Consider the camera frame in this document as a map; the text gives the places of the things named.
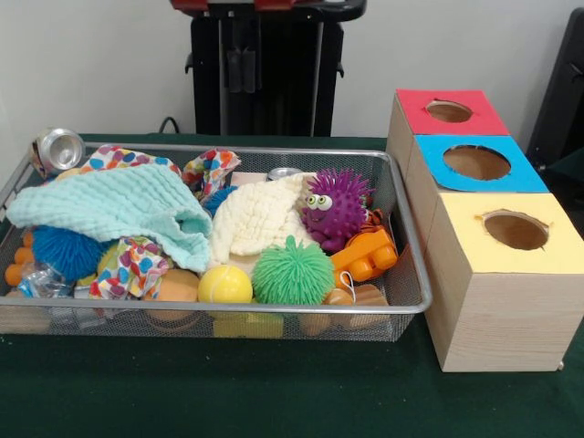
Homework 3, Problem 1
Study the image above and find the shallow clear mesh bin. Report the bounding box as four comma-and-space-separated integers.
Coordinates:
0, 141, 434, 343

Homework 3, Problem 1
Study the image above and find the wooden box with three holes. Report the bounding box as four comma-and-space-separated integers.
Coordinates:
388, 89, 584, 373

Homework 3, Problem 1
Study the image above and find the cream white cloth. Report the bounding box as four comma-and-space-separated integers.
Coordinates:
208, 173, 316, 270

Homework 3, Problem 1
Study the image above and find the purple spiky ball with eyes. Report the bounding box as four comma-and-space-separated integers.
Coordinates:
299, 167, 373, 254

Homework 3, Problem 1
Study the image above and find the green spiky rubber ball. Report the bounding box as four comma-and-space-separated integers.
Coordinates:
251, 235, 337, 306

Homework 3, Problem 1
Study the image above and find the orange toy building block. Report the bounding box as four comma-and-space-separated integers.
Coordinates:
330, 226, 400, 291

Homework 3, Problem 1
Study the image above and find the yellow ball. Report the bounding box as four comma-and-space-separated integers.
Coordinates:
198, 265, 254, 305

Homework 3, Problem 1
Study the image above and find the small colourful dotted cloth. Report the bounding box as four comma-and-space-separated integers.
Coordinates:
89, 237, 174, 300

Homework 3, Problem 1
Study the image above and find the dark green table cloth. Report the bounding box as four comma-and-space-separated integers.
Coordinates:
0, 132, 584, 438

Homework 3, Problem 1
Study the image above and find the mint green cloth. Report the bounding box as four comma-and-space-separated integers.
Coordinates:
7, 164, 214, 275

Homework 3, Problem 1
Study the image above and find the large colourful dotted cloth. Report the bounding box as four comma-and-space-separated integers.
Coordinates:
78, 144, 243, 197

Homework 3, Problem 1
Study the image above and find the blue spiky rubber ball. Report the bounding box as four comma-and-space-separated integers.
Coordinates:
30, 225, 106, 282

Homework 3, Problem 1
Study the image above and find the silver crushed can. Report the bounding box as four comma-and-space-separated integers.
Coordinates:
32, 127, 86, 174

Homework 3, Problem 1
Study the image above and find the black panel stand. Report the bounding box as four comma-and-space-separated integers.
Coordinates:
529, 9, 584, 170

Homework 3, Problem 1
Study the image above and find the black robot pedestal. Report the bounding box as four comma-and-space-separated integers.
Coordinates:
170, 0, 366, 138

